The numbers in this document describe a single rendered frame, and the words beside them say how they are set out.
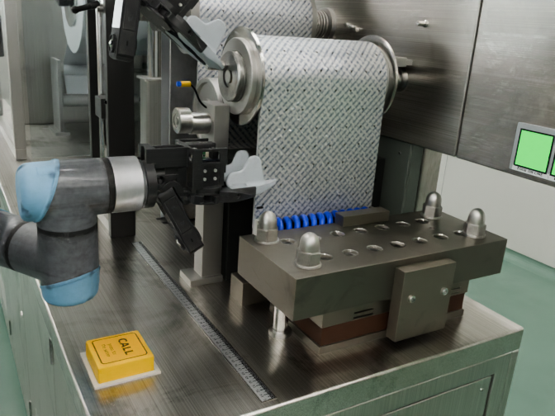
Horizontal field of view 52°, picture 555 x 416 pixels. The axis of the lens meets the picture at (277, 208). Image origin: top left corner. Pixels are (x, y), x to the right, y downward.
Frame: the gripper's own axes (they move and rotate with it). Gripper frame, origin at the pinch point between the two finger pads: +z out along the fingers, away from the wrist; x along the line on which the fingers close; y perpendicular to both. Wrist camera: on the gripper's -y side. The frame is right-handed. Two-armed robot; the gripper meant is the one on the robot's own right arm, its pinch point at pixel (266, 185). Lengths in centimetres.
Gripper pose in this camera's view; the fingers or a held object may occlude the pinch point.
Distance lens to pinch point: 88.1
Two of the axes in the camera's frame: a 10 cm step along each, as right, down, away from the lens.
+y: 0.7, -9.5, -3.1
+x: -5.0, -3.0, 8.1
